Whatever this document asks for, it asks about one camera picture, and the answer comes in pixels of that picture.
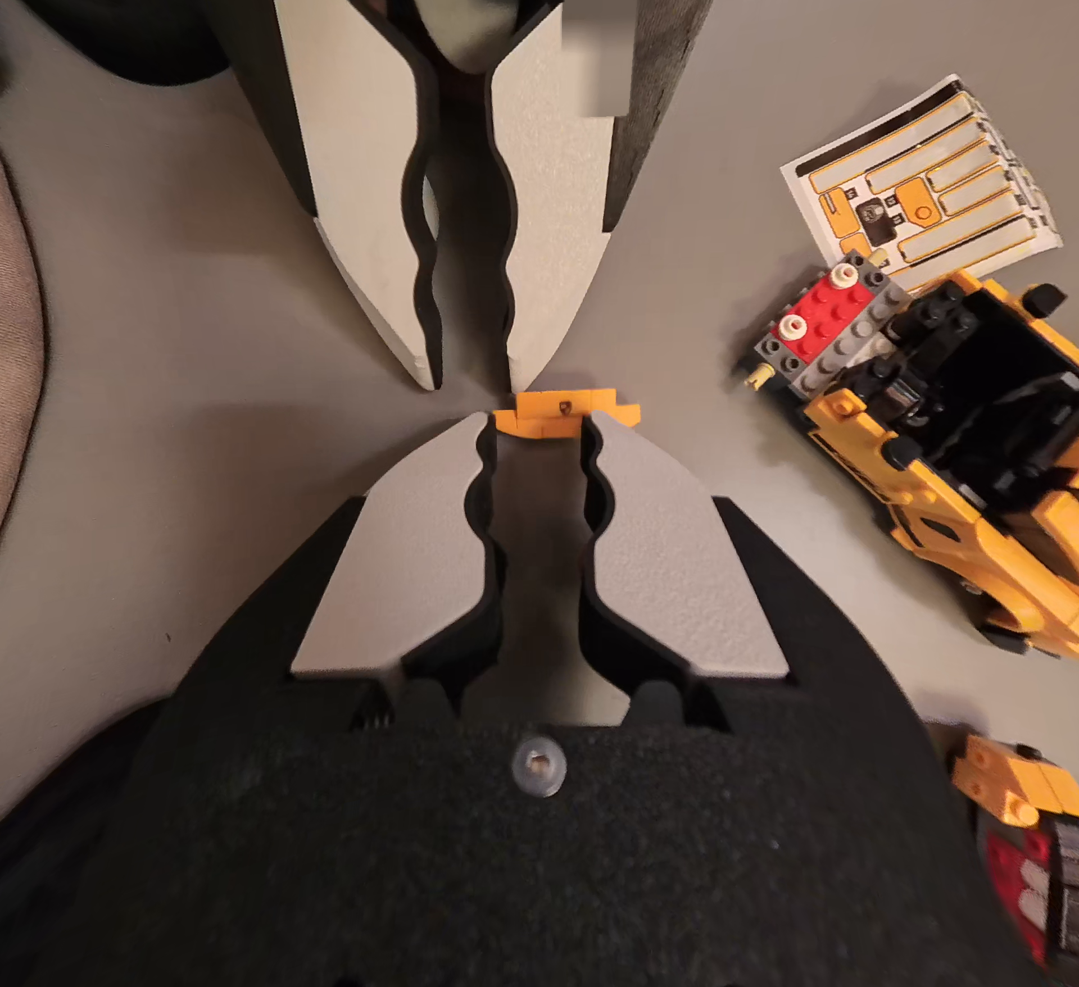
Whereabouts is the lego sticker sheet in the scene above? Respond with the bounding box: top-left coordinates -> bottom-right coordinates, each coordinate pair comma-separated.
779,74 -> 1064,294

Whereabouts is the black orange lego bumper assembly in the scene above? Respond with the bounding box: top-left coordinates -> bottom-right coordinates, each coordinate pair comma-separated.
950,733 -> 1079,973

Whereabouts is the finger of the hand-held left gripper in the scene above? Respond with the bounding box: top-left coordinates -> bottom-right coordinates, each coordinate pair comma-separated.
270,0 -> 446,392
487,1 -> 618,394

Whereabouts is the beige shirt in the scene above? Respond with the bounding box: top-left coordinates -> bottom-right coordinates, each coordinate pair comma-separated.
0,160 -> 48,535

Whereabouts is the orange white red lego subassembly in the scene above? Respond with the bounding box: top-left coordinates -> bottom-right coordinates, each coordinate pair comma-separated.
492,388 -> 642,441

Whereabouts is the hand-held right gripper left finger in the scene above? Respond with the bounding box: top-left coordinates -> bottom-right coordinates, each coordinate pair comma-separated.
291,411 -> 507,725

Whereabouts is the yellow lego car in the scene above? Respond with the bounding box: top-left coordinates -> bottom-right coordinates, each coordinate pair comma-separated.
732,248 -> 1079,661

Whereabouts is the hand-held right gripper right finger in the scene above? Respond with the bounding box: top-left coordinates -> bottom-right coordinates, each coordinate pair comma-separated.
580,409 -> 794,725

